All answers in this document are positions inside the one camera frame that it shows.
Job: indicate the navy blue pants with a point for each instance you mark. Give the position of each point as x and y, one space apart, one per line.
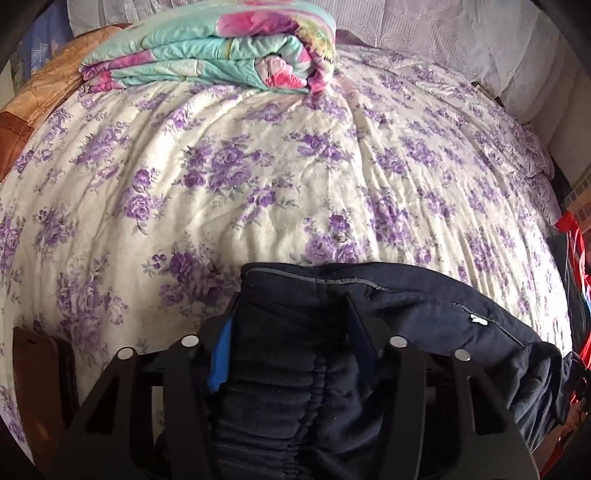
300 369

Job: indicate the white pillows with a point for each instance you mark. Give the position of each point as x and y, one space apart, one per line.
438 27

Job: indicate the folded colourful floral quilt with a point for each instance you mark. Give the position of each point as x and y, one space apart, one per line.
207 50

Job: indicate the orange brown blanket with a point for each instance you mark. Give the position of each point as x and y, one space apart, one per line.
41 92

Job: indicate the purple floral bedspread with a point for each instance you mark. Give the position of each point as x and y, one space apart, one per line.
277 184

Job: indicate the blue patterned cloth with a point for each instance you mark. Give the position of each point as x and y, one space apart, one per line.
46 41

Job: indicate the person's red jacket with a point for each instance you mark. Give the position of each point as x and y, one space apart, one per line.
572 240

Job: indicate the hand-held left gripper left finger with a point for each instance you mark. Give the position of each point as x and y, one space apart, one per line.
219 362

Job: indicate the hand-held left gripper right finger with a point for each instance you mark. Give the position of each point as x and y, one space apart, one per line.
365 357

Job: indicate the purple floral pillow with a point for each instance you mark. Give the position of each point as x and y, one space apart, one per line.
535 152

